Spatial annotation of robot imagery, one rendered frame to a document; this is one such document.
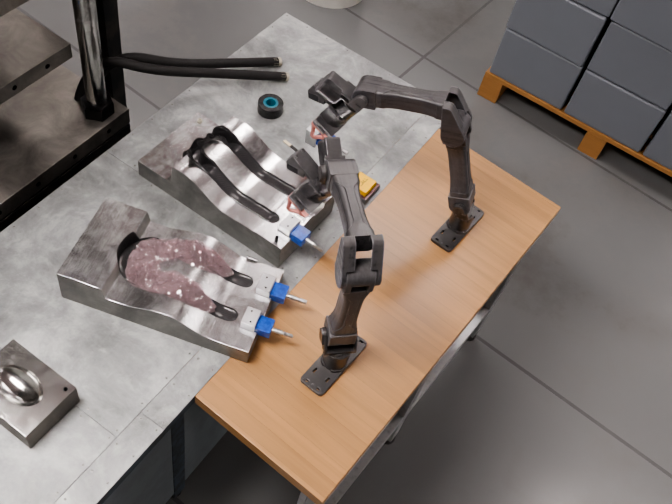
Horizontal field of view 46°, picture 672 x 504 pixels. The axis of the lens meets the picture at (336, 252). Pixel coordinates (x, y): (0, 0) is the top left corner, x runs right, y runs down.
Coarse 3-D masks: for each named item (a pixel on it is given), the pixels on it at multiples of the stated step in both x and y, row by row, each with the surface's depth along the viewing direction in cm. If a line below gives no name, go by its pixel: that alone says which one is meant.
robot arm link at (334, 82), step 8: (328, 80) 206; (336, 80) 206; (344, 80) 208; (320, 88) 207; (328, 88) 207; (336, 88) 207; (344, 88) 207; (352, 88) 209; (328, 96) 208; (336, 96) 208; (344, 96) 207; (360, 96) 203; (352, 104) 206; (360, 104) 204
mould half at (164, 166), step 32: (192, 128) 232; (160, 160) 223; (224, 160) 219; (256, 160) 224; (192, 192) 216; (224, 192) 216; (256, 192) 219; (224, 224) 217; (256, 224) 212; (288, 256) 218
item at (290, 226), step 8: (288, 216) 211; (280, 224) 209; (288, 224) 210; (296, 224) 210; (280, 232) 212; (288, 232) 209; (296, 232) 210; (304, 232) 211; (296, 240) 210; (304, 240) 210; (320, 248) 210
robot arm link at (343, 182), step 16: (336, 160) 180; (352, 160) 180; (336, 176) 177; (352, 176) 177; (336, 192) 176; (352, 192) 174; (352, 208) 171; (352, 224) 169; (368, 224) 169; (352, 240) 165; (368, 240) 169; (352, 256) 166; (336, 272) 172
